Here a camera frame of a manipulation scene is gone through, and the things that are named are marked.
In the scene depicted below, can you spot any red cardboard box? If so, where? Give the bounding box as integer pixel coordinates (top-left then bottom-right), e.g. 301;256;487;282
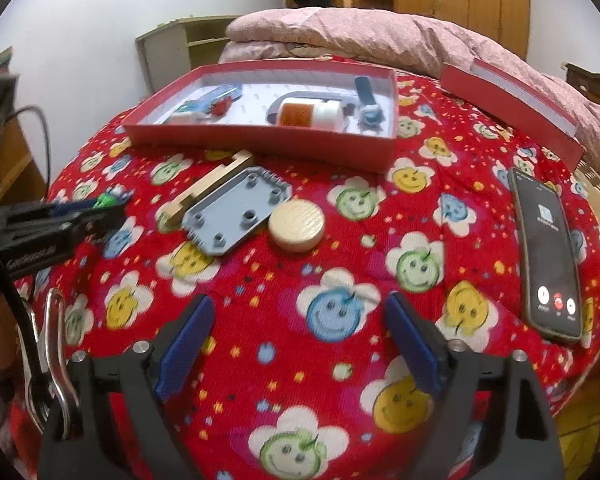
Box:
121;62;398;175

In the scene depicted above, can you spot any red cardboard box lid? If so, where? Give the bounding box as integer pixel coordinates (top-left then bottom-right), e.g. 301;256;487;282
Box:
440;58;586;173

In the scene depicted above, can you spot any round wooden disc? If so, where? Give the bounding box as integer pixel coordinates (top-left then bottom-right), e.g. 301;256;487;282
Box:
267;198;326;252

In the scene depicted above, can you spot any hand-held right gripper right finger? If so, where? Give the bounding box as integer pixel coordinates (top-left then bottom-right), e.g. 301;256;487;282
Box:
384;291;566;480

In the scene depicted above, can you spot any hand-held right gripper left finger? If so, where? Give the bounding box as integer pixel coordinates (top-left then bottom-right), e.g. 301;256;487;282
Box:
37;294;216;480

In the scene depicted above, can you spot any red smiley printed blanket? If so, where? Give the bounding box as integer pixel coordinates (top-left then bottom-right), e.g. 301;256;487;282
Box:
10;57;600;480

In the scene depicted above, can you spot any grey plastic plate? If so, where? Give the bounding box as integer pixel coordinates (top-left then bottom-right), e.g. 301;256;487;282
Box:
182;165;293;257

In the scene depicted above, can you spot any wooden side furniture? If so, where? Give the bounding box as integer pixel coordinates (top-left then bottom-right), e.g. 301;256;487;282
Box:
0;45;48;211

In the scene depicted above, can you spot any black smartphone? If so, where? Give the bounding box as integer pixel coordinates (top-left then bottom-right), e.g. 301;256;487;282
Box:
507;167;584;345

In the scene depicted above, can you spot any wooden block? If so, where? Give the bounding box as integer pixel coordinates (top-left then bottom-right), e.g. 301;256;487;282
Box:
156;150;256;228

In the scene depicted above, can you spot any beige shelf unit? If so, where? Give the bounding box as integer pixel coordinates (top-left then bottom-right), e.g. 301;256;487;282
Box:
135;15;243;93

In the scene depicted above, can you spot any pink quilt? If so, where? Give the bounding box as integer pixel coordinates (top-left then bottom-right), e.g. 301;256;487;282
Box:
219;6;600;186

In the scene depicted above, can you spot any blue correction tape dispenser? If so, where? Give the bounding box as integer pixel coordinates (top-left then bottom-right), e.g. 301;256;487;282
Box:
177;84;243;116

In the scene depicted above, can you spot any blue curved plastic piece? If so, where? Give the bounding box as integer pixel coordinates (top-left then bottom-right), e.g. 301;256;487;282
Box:
354;76;386;128

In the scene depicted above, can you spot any silver carabiner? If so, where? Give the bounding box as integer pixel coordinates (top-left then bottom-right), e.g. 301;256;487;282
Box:
27;287;83;436

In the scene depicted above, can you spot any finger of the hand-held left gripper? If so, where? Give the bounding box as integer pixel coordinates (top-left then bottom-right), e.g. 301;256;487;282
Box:
42;199;106;221
72;204;131;246

